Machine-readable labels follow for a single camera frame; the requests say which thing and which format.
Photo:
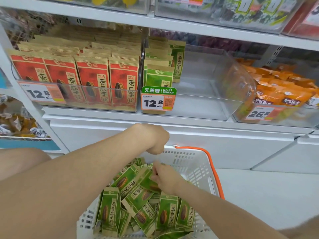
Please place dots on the green sunflower seed packet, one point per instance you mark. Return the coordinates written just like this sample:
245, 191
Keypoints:
144, 182

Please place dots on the pile of green packets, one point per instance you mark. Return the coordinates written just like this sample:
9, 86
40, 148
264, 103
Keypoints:
167, 216

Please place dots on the white shelf board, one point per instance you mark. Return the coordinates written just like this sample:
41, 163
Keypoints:
174, 26
99, 116

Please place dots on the clear bin with red packets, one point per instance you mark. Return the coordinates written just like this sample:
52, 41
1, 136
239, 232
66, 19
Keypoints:
99, 105

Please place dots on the grey slotted shelf post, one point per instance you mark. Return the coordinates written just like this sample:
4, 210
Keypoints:
271, 55

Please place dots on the white and orange price tag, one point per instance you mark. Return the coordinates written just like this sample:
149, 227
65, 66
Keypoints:
259, 113
39, 93

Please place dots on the person's right fingers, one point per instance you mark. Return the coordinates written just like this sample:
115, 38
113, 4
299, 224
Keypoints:
156, 171

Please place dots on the clear bin with green packets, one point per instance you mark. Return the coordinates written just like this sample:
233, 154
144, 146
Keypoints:
206, 97

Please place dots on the person's right forearm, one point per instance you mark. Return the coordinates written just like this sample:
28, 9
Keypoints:
219, 214

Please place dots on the person's right hand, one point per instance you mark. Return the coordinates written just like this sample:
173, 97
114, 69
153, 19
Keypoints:
169, 179

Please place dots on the row of purple packets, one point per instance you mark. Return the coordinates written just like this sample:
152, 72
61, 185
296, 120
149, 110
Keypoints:
211, 42

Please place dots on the green topped price tag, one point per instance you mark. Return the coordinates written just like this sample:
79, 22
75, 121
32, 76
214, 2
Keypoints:
158, 99

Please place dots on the clear bin with leafy packets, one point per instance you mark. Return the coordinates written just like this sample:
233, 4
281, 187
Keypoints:
239, 12

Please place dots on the pile of wrapped candies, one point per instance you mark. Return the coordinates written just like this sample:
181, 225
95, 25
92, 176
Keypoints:
17, 121

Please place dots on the clear bin with orange packets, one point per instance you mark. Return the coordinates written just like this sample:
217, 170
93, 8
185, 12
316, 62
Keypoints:
296, 119

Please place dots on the row of green packets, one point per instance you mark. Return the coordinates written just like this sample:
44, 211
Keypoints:
159, 77

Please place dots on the white shelf upright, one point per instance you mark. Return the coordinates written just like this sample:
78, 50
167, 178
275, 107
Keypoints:
32, 114

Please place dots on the person's left forearm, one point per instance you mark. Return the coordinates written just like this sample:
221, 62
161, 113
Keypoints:
62, 186

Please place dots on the person's right leg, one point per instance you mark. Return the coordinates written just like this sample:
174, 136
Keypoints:
301, 230

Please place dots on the row of dark patterned packets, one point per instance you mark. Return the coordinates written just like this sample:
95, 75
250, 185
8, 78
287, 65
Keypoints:
25, 27

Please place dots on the blue shelf strip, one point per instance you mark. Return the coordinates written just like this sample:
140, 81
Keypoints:
27, 144

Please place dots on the white base cabinet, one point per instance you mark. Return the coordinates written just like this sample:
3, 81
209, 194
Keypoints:
224, 149

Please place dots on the pile of orange snack packets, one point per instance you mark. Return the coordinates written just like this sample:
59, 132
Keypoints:
281, 94

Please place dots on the person's left hand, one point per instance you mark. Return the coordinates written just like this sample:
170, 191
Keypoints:
153, 136

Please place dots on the white plastic shopping basket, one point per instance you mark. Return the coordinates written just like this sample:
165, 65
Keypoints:
196, 166

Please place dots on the clear bin with yellow packets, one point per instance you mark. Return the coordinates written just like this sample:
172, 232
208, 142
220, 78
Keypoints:
99, 3

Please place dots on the rows of red seed packets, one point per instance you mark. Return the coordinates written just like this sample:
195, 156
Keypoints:
92, 74

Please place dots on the person's left fingers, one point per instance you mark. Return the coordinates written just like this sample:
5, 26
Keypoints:
156, 148

